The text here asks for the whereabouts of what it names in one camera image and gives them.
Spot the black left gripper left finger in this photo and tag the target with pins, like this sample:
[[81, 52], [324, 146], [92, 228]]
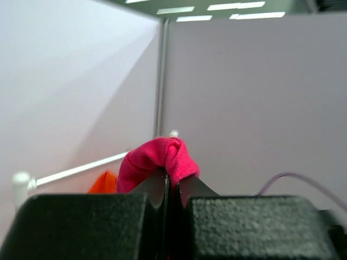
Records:
[[92, 226]]

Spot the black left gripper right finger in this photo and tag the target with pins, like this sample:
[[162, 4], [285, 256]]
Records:
[[211, 226]]

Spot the white and silver clothes rack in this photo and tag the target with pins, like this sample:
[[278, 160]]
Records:
[[23, 182]]

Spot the magenta t shirt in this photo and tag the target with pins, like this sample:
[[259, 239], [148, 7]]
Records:
[[170, 154]]

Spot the orange t shirt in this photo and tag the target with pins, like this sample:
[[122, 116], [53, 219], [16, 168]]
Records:
[[106, 183]]

